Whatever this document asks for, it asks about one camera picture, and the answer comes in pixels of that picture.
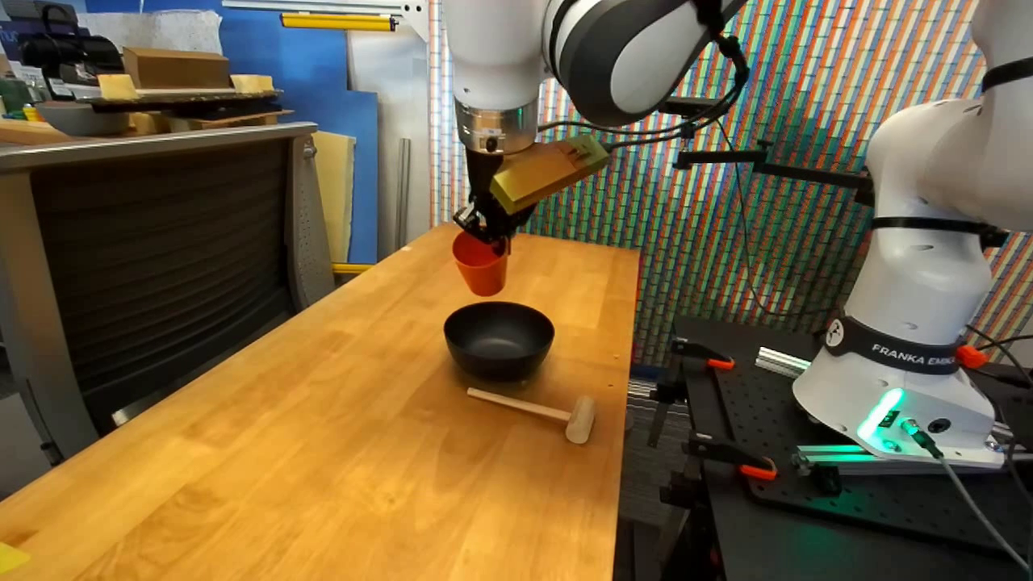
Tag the grey bowl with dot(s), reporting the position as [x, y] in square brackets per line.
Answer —
[81, 119]

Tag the blue board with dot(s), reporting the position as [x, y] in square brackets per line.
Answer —
[323, 73]

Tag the wooden mallet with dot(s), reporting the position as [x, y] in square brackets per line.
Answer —
[579, 420]

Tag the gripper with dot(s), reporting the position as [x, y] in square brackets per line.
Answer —
[483, 173]

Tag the orange cup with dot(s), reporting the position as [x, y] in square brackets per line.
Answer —
[483, 273]

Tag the cardboard box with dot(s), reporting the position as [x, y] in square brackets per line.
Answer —
[176, 68]

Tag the yellow sticky note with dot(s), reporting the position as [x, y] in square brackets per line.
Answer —
[10, 558]

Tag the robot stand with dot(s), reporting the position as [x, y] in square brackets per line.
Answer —
[775, 524]

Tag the grey cabinet with slatted door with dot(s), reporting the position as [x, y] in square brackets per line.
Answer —
[161, 266]

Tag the yellow foam sheet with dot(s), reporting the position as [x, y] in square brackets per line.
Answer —
[335, 194]

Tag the multicoloured patterned backdrop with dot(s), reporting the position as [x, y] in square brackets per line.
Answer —
[807, 97]

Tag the black bowl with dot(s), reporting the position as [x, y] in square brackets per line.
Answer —
[499, 343]

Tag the white panel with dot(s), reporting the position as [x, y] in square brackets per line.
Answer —
[395, 89]

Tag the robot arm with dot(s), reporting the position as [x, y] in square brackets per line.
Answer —
[928, 242]

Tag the short aluminium rail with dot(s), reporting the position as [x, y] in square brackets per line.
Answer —
[781, 361]

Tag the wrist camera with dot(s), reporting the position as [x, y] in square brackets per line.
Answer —
[549, 171]

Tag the long aluminium rail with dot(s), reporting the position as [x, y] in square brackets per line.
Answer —
[831, 457]

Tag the yellow bar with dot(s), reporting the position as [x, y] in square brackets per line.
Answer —
[339, 22]

